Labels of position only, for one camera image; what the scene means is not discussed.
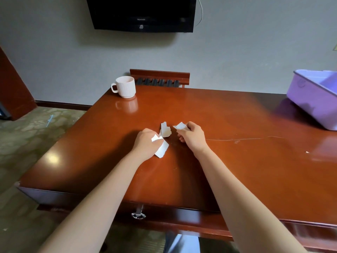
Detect purple plastic basket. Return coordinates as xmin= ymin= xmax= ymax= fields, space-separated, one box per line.
xmin=286 ymin=69 xmax=337 ymax=131

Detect brown wooden cabinet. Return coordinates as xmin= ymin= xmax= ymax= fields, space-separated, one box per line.
xmin=0 ymin=46 xmax=37 ymax=121

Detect white paper scraps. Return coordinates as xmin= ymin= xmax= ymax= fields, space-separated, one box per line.
xmin=151 ymin=121 xmax=191 ymax=159

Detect person's left hand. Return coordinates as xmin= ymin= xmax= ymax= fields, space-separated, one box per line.
xmin=131 ymin=128 xmax=165 ymax=162

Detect person's left forearm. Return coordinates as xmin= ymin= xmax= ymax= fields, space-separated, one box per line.
xmin=38 ymin=153 xmax=148 ymax=253

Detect black wall television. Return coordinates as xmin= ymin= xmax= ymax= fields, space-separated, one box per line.
xmin=85 ymin=0 xmax=197 ymax=33

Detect brown wooden desk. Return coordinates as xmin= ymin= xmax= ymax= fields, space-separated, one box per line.
xmin=14 ymin=85 xmax=337 ymax=253

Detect person's right forearm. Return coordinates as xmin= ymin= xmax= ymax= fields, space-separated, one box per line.
xmin=196 ymin=147 xmax=309 ymax=253

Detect person's blue jeans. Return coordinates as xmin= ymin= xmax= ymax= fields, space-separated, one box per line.
xmin=163 ymin=232 xmax=232 ymax=253

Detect person's right hand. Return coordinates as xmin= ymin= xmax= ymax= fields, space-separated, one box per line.
xmin=176 ymin=121 xmax=210 ymax=155

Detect white television cable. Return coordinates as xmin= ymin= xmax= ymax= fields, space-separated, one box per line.
xmin=195 ymin=0 xmax=204 ymax=27

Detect metal drawer handle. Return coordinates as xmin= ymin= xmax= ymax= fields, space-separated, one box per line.
xmin=131 ymin=204 xmax=147 ymax=220

